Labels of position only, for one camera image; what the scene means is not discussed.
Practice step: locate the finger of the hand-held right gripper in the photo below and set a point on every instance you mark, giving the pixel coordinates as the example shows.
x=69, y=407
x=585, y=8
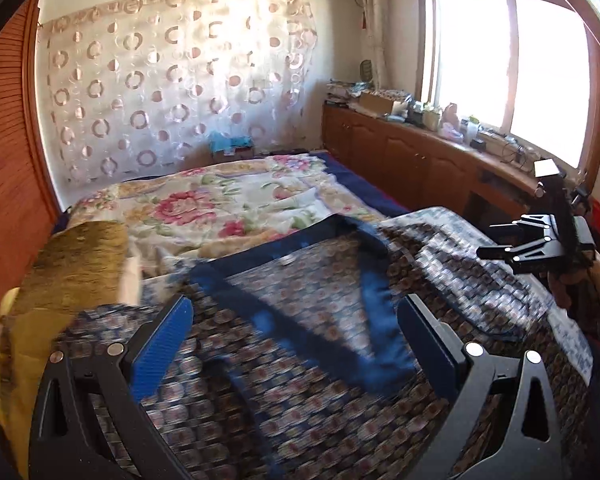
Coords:
x=525, y=255
x=535, y=224

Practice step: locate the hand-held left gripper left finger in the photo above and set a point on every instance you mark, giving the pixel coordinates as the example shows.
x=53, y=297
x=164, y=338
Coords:
x=160, y=350

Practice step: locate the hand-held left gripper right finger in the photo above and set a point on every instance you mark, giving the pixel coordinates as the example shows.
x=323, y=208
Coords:
x=426, y=352

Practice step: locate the patterned blue-trimmed quilt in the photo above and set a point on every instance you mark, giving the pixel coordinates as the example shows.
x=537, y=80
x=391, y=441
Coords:
x=300, y=310

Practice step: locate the person's right hand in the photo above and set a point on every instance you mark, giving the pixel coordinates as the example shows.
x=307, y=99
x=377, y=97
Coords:
x=580, y=285

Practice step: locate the gold patterned pillow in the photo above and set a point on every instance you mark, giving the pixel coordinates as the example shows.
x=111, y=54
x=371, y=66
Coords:
x=80, y=260

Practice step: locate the clutter of small things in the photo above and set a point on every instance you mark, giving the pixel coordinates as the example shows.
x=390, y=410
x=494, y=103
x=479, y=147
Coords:
x=450, y=120

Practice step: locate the long wooden cabinet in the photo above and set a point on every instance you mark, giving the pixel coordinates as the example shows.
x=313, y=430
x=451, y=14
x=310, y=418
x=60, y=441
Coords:
x=405, y=160

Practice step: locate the pink floral blanket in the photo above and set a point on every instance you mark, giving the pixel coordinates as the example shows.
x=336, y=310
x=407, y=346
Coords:
x=190, y=205

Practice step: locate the yellow cloth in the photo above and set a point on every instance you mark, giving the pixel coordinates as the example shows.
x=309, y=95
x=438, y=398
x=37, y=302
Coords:
x=10, y=360

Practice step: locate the wooden framed window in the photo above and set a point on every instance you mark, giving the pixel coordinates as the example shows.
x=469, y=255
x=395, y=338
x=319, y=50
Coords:
x=510, y=60

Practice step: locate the navy bed sheet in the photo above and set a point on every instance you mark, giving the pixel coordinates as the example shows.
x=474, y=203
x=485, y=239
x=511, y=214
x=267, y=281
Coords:
x=360, y=185

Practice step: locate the cardboard box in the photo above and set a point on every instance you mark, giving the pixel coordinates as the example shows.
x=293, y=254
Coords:
x=375, y=103

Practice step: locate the blue box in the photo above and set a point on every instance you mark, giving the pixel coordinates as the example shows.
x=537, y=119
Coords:
x=230, y=144

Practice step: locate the wooden headboard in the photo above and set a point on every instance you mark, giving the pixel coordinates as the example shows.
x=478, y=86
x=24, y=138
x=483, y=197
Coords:
x=10, y=160

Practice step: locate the cream side curtain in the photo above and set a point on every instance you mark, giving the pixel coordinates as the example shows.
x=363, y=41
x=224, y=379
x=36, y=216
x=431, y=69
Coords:
x=375, y=20

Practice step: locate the sheer circle pattern curtain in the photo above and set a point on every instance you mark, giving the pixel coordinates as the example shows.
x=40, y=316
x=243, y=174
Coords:
x=180, y=85

